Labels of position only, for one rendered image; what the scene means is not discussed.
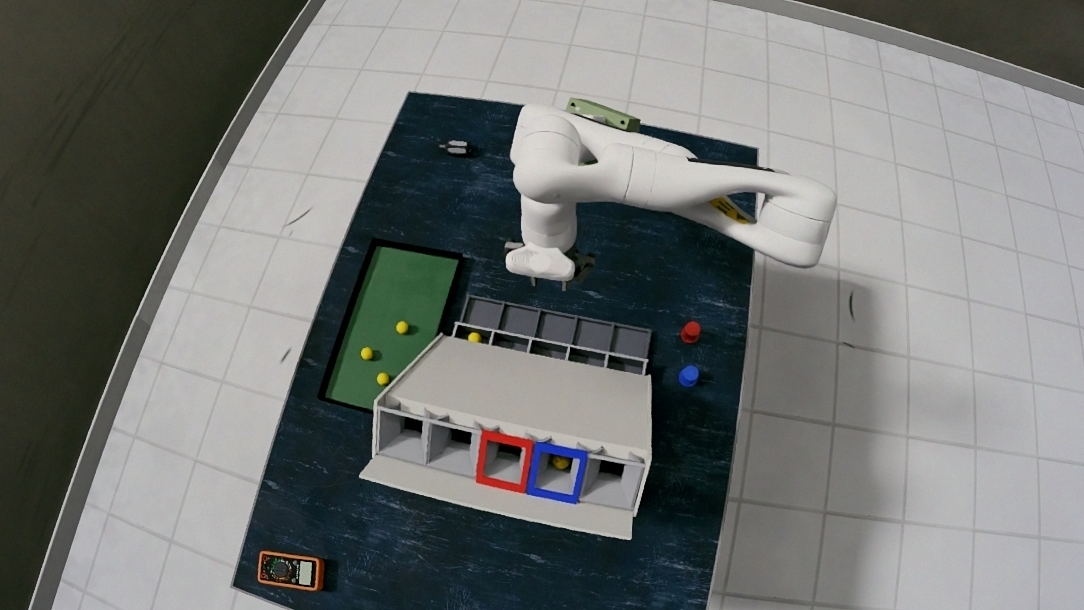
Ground orange digital multimeter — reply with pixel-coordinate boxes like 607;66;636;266
258;551;325;590

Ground red plug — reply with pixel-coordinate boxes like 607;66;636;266
681;322;700;343

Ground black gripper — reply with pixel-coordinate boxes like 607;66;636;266
503;238;596;291

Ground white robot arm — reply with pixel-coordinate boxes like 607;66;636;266
506;103;837;281

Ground blue plug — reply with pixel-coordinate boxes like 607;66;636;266
679;366;699;387

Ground blue square frame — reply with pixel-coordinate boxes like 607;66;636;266
527;441;588;504

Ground red square frame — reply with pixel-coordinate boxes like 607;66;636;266
476;430;533;494

